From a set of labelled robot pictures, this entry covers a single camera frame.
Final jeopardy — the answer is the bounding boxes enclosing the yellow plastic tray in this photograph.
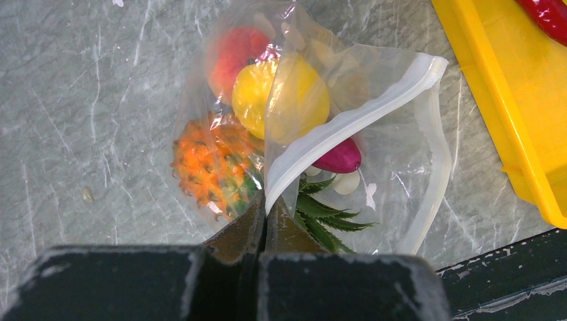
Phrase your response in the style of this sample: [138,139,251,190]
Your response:
[433,1,566,229]

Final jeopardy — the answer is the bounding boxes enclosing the pink toy peach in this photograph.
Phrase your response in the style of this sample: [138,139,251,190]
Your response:
[205,26,279,106]

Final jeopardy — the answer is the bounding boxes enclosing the purple toy sweet potato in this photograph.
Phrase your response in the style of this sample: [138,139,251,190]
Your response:
[312,138,362,174]

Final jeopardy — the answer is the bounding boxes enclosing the clear zip top bag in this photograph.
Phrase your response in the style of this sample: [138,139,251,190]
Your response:
[173,1,451,255]

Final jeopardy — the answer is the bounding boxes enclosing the orange toy pineapple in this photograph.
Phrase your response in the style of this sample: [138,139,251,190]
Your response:
[171,113,374,253]

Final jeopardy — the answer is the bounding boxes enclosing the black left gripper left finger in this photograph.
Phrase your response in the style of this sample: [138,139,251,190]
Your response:
[1,193,266,320]

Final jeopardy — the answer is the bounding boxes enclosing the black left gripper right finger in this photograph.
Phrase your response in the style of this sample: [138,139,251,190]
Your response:
[257,202,451,320]

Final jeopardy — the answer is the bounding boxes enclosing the yellow toy pear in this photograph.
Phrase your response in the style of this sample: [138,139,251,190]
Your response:
[232,55,330,144]

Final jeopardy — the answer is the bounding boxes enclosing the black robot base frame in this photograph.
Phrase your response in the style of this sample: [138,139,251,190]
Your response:
[437,229,566,320]

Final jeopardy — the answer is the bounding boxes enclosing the red toy chili pepper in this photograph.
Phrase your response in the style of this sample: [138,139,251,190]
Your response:
[516,0,566,47]

